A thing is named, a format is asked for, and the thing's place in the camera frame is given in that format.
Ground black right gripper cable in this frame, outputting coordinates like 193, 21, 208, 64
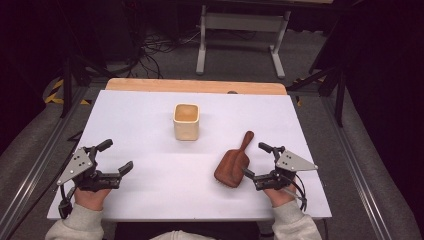
282, 173, 309, 213

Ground aluminium rail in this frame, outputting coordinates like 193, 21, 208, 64
320, 95, 394, 240
0, 87, 90, 236

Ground person's right hand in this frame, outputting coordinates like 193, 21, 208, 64
262, 175, 299, 209

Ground black floor cables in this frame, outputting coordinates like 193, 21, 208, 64
124, 28, 202, 80

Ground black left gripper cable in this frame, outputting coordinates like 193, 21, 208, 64
57, 184, 77, 220

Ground yellow black hazard tape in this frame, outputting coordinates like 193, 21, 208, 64
44, 78, 92, 106

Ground brown wooden scoop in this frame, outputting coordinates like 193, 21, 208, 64
213, 130, 256, 190

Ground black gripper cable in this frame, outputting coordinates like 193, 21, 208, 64
282, 173, 309, 213
57, 184, 77, 220

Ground beige square cup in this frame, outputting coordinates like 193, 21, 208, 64
172, 102, 201, 142

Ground white metal stand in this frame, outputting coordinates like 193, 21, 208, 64
195, 4, 292, 80

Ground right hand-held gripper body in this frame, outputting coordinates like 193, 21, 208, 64
253, 145, 319, 192

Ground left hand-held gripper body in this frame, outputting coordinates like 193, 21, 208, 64
56, 146, 123, 193

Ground person's left hand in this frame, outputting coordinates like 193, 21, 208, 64
73, 186, 113, 212

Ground person's torso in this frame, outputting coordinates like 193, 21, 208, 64
114, 221, 262, 240

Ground black metal stand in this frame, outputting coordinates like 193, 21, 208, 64
59, 54, 113, 120
287, 61, 348, 128

